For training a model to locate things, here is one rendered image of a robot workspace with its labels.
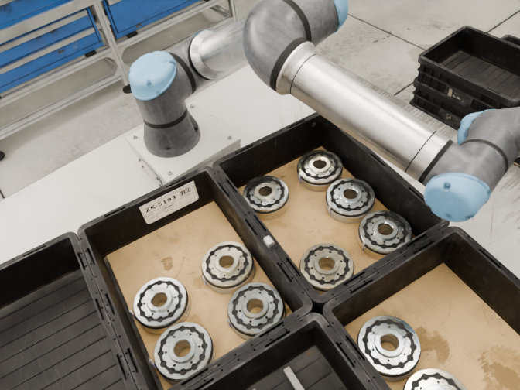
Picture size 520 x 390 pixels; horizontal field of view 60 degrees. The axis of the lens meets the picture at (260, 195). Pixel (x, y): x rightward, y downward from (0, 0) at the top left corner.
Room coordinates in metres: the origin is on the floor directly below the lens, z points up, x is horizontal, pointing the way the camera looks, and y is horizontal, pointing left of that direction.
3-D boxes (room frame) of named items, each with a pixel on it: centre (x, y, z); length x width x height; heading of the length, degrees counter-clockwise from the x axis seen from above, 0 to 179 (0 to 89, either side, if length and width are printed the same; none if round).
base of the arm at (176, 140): (0.94, 0.21, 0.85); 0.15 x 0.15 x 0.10
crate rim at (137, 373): (0.45, 0.15, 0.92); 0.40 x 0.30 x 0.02; 24
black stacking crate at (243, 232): (0.45, 0.15, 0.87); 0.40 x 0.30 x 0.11; 24
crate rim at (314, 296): (0.57, -0.12, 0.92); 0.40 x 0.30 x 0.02; 24
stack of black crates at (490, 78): (1.33, -0.90, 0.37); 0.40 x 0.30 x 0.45; 32
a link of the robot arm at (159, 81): (0.94, 0.20, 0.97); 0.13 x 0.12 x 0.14; 132
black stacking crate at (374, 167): (0.57, -0.12, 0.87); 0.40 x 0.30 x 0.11; 24
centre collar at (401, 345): (0.27, -0.17, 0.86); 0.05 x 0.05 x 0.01
